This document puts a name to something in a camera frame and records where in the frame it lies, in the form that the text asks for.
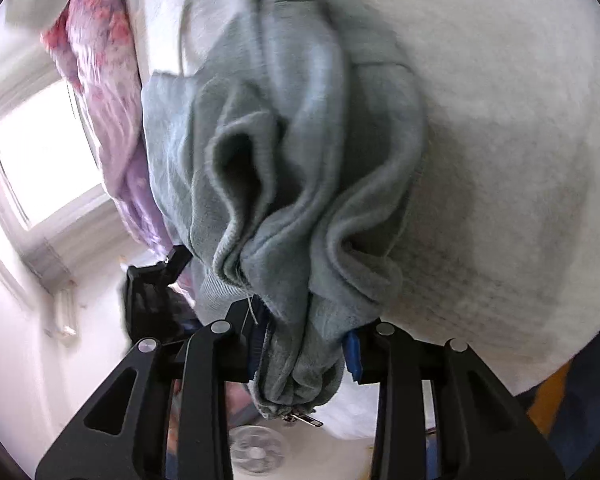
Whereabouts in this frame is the window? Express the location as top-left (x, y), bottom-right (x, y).
top-left (0, 67), bottom-right (126, 281)

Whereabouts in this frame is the white standing fan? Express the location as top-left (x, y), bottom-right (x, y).
top-left (228, 425), bottom-right (287, 476)

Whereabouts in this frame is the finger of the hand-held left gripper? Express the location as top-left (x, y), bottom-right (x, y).
top-left (162, 244), bottom-right (196, 287)

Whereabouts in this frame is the purple floral duvet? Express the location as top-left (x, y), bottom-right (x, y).
top-left (40, 0), bottom-right (181, 261)

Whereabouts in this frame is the pale floral bed sheet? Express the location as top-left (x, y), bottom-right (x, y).
top-left (130, 0), bottom-right (600, 441)

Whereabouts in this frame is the grey zip hoodie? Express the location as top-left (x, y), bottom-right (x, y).
top-left (141, 0), bottom-right (428, 428)

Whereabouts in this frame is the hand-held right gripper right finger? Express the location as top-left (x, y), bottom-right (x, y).
top-left (344, 320), bottom-right (566, 480)

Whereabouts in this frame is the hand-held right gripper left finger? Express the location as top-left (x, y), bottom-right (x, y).
top-left (35, 300), bottom-right (272, 480)

